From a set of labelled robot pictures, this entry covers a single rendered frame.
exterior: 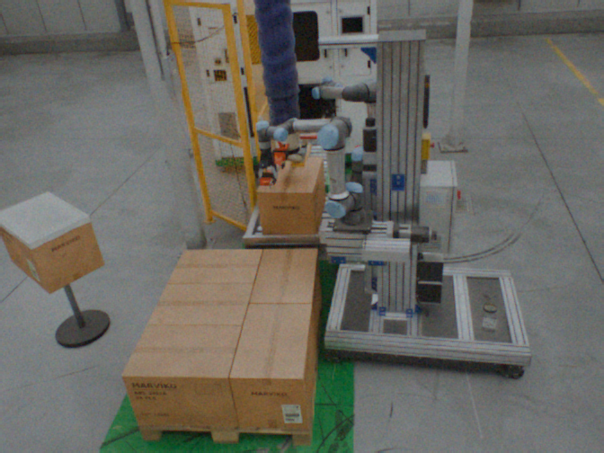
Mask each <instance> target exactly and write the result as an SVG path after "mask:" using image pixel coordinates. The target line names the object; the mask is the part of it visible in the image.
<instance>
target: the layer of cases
mask: <svg viewBox="0 0 604 453"><path fill-rule="evenodd" d="M321 293H322V290H321V277H320V264H319V252H318V251H317V248H295V249H264V250H263V249H217V250H184V252H183V254H182V257H180V259H179V261H178V263H177V265H176V267H175V269H174V271H173V275H172V277H171V278H170V279H169V280H168V282H167V284H166V287H165V289H164V292H163V294H162V296H161V298H160V300H159V302H157V304H156V306H155V310H154V312H153V314H152V315H151V317H150V320H149V322H148V324H147V325H146V327H145V329H144V332H143V333H142V335H141V337H140V339H139V342H138V345H136V347H135V349H134V351H133V353H132V355H131V357H130V359H129V363H128V365H127V367H125V368H124V370H123V372H122V375H121V377H122V380H123V382H124V386H125V388H126V391H128V393H129V399H130V402H131V403H132V407H133V410H134V413H135V415H136V418H137V421H138V423H140V424H172V425H206V426H238V424H240V427H271V428H304V429H308V428H309V421H310V410H311V400H312V389H313V378H314V367H315V347H316V336H317V326H318V325H319V315H320V304H321Z"/></svg>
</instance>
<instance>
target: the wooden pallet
mask: <svg viewBox="0 0 604 453"><path fill-rule="evenodd" d="M322 313H323V300H322V293H321V304H320V315H319V325H318V326H317V336H316V347H315V367H314V378H313V389H312V400H311V410H310V421H309V428H308V429H304V428H271V427H240V424H238V426H206V425H172V424H140V423H138V425H139V427H140V430H141V433H142V435H143V438H144V440H157V441H159V440H160V438H162V435H163V432H164V431H211V434H212V438H213V442H215V443H237V442H238V437H240V433H241V432H252V433H283V434H292V439H293V445H302V446H311V439H312V427H313V416H314V404H315V382H316V371H317V359H319V347H320V336H321V324H322Z"/></svg>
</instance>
